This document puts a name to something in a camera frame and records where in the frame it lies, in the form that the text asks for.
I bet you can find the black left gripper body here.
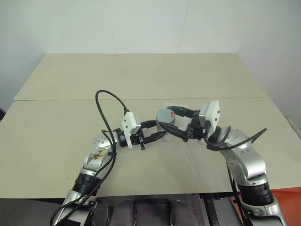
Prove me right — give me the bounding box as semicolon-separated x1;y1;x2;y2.
131;122;148;152

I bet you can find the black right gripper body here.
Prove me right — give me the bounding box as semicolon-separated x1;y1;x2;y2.
187;109;210;142

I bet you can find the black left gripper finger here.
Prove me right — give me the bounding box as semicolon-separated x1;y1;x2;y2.
141;119;158;129
144;131;168;144

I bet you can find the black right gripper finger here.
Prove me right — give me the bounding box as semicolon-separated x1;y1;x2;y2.
160;123;189;143
167;105;195;119

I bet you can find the clear plastic jar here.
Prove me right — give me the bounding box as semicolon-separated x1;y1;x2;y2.
156;119;176;142

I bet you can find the grey jar lid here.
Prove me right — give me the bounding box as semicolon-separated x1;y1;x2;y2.
156;107;177;125

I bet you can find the orange object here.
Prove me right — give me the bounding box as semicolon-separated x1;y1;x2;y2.
269;187;301;226

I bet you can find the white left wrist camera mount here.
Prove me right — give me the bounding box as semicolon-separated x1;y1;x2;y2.
121;112;142;150

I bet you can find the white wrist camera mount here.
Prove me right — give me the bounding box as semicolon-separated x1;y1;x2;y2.
121;112;142;150
198;100;221;132

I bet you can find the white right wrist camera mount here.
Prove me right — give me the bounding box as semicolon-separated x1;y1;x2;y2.
198;100;221;132

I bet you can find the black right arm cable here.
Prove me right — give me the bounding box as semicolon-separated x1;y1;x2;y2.
204;126;268;226

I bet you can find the black frame bar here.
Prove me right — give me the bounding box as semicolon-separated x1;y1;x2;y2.
203;193;223;226

